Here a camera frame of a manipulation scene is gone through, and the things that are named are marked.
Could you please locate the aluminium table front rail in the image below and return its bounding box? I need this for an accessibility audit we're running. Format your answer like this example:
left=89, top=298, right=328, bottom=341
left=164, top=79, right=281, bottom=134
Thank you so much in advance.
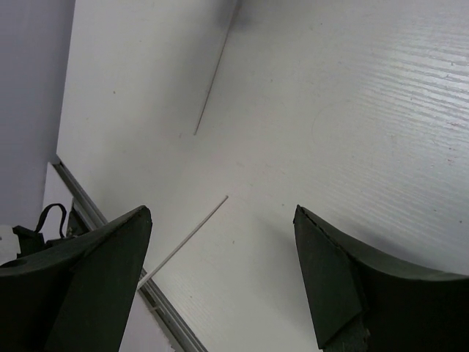
left=46, top=163, right=205, bottom=351

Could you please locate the grey chopstick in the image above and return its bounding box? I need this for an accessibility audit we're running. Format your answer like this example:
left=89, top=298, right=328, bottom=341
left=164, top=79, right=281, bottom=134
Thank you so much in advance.
left=136, top=195, right=229, bottom=291

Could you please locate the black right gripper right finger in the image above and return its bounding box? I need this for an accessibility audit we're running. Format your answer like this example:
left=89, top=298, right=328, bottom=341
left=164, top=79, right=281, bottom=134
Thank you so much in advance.
left=293, top=206, right=468, bottom=351

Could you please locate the white chopstick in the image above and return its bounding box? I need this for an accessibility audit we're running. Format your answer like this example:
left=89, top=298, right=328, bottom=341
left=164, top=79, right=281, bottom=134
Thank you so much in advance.
left=193, top=0, right=243, bottom=136

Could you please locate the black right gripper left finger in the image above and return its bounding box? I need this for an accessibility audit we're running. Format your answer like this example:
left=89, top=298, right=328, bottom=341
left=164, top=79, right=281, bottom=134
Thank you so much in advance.
left=1, top=206, right=152, bottom=351

